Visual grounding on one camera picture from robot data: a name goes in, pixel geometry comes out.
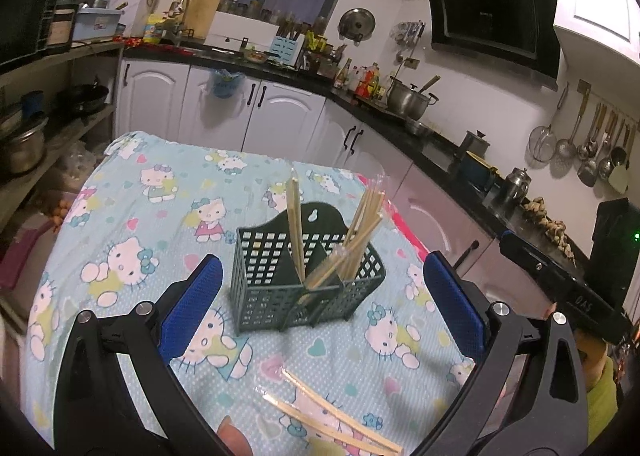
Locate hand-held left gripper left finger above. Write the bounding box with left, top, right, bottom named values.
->
left=54, top=255, right=236, bottom=456

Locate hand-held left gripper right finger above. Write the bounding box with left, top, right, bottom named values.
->
left=410, top=250, right=591, bottom=456

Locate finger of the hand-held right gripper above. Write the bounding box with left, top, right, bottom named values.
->
left=499, top=229, right=552, bottom=288

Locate green plastic utensil basket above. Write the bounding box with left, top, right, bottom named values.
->
left=229, top=201, right=387, bottom=335

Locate bunch of chopsticks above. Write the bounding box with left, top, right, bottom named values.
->
left=299, top=181, right=387, bottom=307

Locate row of hanging kitchen utensils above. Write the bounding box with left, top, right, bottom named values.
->
left=555, top=80, right=640, bottom=196

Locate person's right hand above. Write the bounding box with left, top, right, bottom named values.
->
left=574, top=331, right=613, bottom=391

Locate person's left hand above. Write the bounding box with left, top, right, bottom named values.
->
left=216, top=415, right=252, bottom=456

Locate pile of ginger roots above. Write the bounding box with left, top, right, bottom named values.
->
left=522, top=196, right=577, bottom=258

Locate steel kettle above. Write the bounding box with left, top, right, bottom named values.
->
left=504, top=167, right=533, bottom=208

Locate blue pot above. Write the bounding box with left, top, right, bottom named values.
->
left=457, top=152, right=497, bottom=188

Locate steel square container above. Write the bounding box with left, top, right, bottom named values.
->
left=462, top=130, right=491, bottom=157

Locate cartoon cat printed blanket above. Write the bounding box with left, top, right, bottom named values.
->
left=25, top=131, right=482, bottom=456

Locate steel cooking pot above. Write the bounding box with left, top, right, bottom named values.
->
left=386, top=77, right=436, bottom=120

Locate wooden shelf unit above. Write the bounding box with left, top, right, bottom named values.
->
left=0, top=41, right=124, bottom=242

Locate steel mixing bowl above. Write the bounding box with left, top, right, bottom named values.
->
left=0, top=116, right=50, bottom=175

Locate black wok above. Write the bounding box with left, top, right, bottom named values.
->
left=56, top=81, right=110, bottom=115

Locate group of condiment bottles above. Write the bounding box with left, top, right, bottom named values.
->
left=332, top=58, right=389, bottom=103

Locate black range hood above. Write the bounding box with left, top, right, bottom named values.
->
left=419, top=0, right=561, bottom=83

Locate blue knife block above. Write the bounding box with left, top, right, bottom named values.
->
left=269, top=33, right=304, bottom=70

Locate hanging steel pot lid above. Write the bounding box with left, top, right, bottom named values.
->
left=338, top=7, right=377, bottom=43

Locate kitchen faucet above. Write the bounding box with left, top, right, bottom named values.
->
left=169, top=0, right=197, bottom=45

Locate wooden cutting board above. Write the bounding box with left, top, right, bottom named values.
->
left=177, top=0, right=227, bottom=43

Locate blue plastic storage box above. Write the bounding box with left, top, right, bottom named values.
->
left=72, top=6, right=126, bottom=42

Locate row of spice jars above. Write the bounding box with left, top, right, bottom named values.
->
left=217, top=0, right=282, bottom=23

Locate black microwave oven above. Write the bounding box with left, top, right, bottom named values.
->
left=0, top=0, right=67, bottom=65

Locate wire mesh strainer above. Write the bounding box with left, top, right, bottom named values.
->
left=529, top=83, right=571, bottom=165

